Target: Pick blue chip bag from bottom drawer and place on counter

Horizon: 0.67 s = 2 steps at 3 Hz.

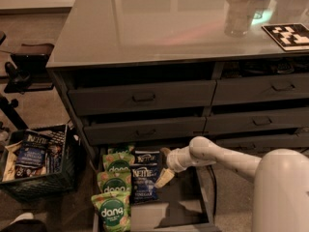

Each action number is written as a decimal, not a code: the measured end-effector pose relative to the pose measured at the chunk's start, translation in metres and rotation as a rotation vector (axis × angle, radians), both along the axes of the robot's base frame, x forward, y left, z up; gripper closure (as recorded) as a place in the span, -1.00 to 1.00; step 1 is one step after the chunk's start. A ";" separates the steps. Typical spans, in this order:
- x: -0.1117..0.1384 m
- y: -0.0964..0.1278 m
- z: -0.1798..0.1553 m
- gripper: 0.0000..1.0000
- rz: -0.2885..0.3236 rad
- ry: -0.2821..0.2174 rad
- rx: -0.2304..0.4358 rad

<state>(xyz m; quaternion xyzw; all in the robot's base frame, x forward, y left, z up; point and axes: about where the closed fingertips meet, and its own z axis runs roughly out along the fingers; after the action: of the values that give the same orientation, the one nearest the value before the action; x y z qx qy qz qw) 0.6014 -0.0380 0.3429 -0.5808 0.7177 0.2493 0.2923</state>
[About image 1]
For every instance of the cream bag in crate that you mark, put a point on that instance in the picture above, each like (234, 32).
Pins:
(10, 161)

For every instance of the rear green chip bag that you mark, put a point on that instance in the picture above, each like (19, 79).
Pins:
(122, 148)

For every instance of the front green Dang chip bag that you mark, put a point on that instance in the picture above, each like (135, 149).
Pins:
(114, 210)

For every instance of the middle right drawer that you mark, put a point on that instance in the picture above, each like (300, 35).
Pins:
(258, 121)

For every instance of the blue kettle chip bag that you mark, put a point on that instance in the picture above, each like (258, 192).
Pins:
(147, 157)
(143, 178)

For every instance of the middle green Dang chip bag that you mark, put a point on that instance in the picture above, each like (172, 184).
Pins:
(114, 181)

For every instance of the bottom right drawer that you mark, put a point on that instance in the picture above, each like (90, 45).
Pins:
(265, 143)

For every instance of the top left drawer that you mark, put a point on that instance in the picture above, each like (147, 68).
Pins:
(151, 96)

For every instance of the blue Kettle bag in crate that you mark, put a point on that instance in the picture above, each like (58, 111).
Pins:
(33, 149)

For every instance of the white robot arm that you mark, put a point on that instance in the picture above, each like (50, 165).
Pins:
(280, 179)

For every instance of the white shoe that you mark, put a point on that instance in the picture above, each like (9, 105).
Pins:
(23, 219)

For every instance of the dark grey drawer cabinet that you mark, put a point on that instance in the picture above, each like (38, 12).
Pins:
(130, 42)

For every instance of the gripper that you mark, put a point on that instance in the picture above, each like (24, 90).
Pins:
(174, 162)

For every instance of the black plastic crate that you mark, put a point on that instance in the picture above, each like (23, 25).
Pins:
(60, 181)

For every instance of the black white marker board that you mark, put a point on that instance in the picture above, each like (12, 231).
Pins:
(290, 37)

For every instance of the middle left drawer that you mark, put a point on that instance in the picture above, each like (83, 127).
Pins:
(143, 130)

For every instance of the green dang chip bag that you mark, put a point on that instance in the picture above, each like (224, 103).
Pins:
(114, 210)
(114, 181)
(118, 162)

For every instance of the dark snack bag in crate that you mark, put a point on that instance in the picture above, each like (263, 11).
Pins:
(54, 152)

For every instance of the dark stool with stand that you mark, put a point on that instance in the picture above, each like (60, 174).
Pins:
(27, 71)

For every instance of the top right drawer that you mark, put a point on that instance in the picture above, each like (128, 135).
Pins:
(261, 89)

